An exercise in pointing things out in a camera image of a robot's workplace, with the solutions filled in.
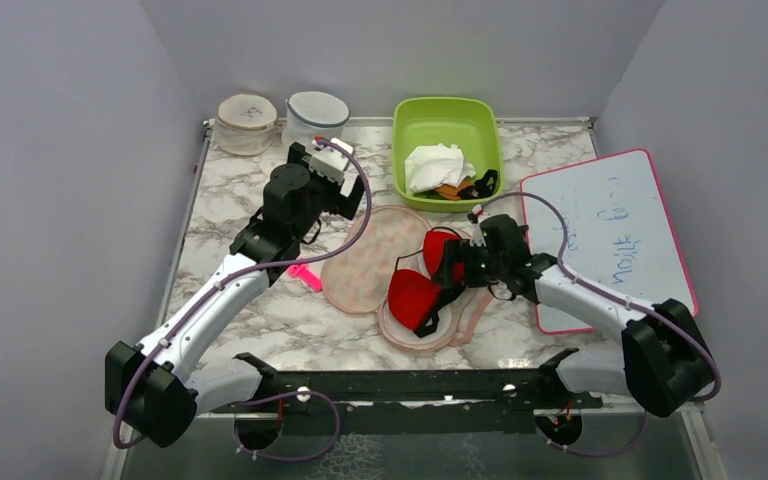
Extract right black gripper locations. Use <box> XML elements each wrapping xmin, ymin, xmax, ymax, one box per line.
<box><xmin>431</xmin><ymin>238</ymin><xmax>507</xmax><ymax>288</ymax></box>

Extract floral mesh laundry bag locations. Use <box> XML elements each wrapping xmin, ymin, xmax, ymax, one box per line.
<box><xmin>320</xmin><ymin>205</ymin><xmax>493</xmax><ymax>353</ymax></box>

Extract red and black bra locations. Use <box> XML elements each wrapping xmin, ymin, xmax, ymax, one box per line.
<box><xmin>385</xmin><ymin>227</ymin><xmax>475</xmax><ymax>340</ymax></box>

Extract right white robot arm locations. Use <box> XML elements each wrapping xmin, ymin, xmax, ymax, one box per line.
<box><xmin>432</xmin><ymin>215</ymin><xmax>721</xmax><ymax>418</ymax></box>

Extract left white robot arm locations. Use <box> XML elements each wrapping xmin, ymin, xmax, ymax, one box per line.
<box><xmin>104</xmin><ymin>137</ymin><xmax>372</xmax><ymax>450</ymax></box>

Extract beige round laundry bag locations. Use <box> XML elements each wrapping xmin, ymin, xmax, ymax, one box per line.
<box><xmin>213</xmin><ymin>93</ymin><xmax>278</xmax><ymax>156</ymax></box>

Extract orange and black items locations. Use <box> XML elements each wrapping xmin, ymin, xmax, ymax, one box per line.
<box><xmin>420</xmin><ymin>169</ymin><xmax>499</xmax><ymax>201</ymax></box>

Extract pink plastic clip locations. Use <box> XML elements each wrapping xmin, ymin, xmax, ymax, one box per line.
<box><xmin>287</xmin><ymin>263</ymin><xmax>322</xmax><ymax>292</ymax></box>

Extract crumpled white cloth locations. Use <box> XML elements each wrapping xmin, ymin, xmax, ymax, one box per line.
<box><xmin>404</xmin><ymin>143</ymin><xmax>476</xmax><ymax>194</ymax></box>

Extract green plastic bin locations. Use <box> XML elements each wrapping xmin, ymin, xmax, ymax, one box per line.
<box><xmin>391</xmin><ymin>97</ymin><xmax>504</xmax><ymax>213</ymax></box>

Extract pink framed whiteboard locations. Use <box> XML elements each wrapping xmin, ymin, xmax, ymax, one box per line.
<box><xmin>520</xmin><ymin>149</ymin><xmax>698</xmax><ymax>313</ymax></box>

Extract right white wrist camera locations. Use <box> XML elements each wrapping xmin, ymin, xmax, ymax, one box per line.
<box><xmin>467</xmin><ymin>205</ymin><xmax>487</xmax><ymax>247</ymax></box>

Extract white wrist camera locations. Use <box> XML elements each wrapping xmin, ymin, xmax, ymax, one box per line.
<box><xmin>309</xmin><ymin>136</ymin><xmax>350</xmax><ymax>186</ymax></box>
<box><xmin>467</xmin><ymin>205</ymin><xmax>487</xmax><ymax>247</ymax></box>

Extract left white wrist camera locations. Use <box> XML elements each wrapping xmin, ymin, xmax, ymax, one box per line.
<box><xmin>309</xmin><ymin>136</ymin><xmax>350</xmax><ymax>186</ymax></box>

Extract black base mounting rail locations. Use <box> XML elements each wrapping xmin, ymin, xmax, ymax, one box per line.
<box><xmin>215</xmin><ymin>369</ymin><xmax>603</xmax><ymax>435</ymax></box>

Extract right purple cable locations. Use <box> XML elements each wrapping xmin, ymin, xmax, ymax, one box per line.
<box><xmin>473</xmin><ymin>192</ymin><xmax>723</xmax><ymax>460</ymax></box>

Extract purple cable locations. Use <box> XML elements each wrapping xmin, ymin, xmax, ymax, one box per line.
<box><xmin>473</xmin><ymin>192</ymin><xmax>723</xmax><ymax>460</ymax></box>
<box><xmin>112</xmin><ymin>137</ymin><xmax>373</xmax><ymax>464</ymax></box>

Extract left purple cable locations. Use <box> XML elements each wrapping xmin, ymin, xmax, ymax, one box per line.
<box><xmin>112</xmin><ymin>137</ymin><xmax>373</xmax><ymax>464</ymax></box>

